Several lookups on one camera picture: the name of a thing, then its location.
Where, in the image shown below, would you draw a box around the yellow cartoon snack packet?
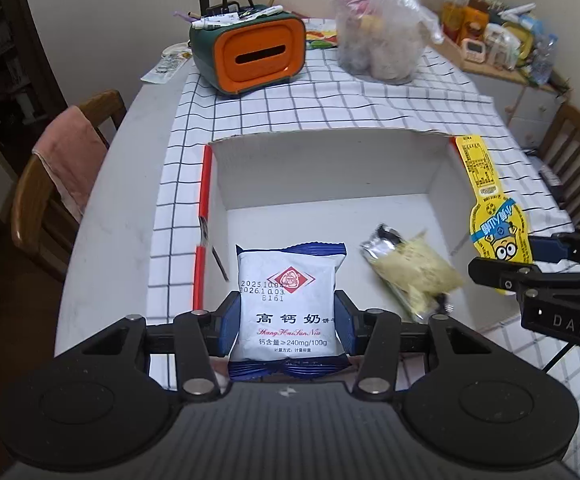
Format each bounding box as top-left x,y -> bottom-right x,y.
454,135 -> 536,264

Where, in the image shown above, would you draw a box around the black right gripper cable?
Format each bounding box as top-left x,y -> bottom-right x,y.
544,340 -> 580,377

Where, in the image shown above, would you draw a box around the dark bookshelf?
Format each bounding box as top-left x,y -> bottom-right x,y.
0,0 -> 66,136

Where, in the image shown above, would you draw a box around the white marker pen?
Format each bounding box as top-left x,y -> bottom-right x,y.
204,5 -> 284,29

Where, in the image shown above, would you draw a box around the white blue biscuit packet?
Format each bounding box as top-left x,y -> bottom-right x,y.
227,242 -> 348,379

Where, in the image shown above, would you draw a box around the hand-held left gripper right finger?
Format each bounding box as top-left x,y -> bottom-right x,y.
334,290 -> 503,394

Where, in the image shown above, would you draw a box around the red cardboard box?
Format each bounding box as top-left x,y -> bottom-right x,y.
192,127 -> 536,335

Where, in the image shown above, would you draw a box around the orange lidded jar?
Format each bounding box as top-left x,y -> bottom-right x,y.
465,0 -> 491,41

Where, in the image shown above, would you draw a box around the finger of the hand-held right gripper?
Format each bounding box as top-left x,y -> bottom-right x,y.
527,227 -> 580,275
468,257 -> 580,307

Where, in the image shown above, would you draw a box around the colourful printed packet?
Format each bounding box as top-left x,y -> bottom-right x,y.
304,19 -> 341,51

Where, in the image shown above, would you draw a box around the orange green storage box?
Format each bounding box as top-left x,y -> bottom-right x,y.
189,5 -> 306,97

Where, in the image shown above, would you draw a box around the clear water bottle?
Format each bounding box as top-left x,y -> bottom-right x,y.
530,35 -> 559,86

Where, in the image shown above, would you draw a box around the white tube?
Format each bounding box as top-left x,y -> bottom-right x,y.
497,2 -> 537,19

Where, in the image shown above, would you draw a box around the pale yellow cake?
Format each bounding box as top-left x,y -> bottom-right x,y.
359,223 -> 466,324

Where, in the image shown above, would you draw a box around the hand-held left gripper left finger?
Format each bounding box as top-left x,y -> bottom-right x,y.
75,290 -> 243,402

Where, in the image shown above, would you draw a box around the clear plastic bag of snacks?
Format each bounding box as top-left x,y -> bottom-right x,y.
332,0 -> 446,85

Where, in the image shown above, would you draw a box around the pink towel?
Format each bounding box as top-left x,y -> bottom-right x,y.
32,106 -> 109,224

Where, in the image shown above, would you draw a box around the yellow container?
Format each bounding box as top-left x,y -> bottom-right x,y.
500,22 -> 537,69

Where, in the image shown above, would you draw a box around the orange juice bottle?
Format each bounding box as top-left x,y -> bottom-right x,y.
442,0 -> 466,44

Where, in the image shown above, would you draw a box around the black object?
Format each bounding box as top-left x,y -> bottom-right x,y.
540,165 -> 569,206

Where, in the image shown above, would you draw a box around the wooden chair with towel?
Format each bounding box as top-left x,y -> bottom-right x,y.
11,90 -> 127,281

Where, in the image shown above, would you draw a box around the white paper packets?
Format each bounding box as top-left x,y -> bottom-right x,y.
140,42 -> 194,84

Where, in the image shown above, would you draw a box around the white side cabinet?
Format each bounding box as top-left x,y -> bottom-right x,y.
430,35 -> 571,149

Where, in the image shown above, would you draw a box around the white kitchen timer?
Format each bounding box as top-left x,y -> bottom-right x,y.
461,37 -> 486,64

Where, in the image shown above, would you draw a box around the white black checked tablecloth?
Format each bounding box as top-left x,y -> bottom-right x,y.
147,15 -> 580,391

